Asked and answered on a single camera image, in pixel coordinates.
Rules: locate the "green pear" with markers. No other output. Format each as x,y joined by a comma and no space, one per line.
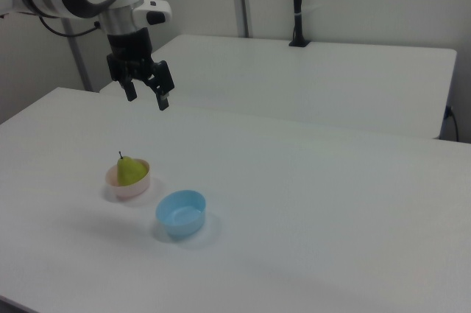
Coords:
129,173

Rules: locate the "black camera stand pole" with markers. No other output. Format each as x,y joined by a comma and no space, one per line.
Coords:
298,0

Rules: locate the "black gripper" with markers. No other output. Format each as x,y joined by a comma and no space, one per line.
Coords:
130,57

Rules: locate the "blue plastic bowl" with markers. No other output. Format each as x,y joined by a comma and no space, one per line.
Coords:
180,213

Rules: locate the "pink plastic bowl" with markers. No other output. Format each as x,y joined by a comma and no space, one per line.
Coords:
132,189

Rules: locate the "white back table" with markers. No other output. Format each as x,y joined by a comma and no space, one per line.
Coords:
312,81

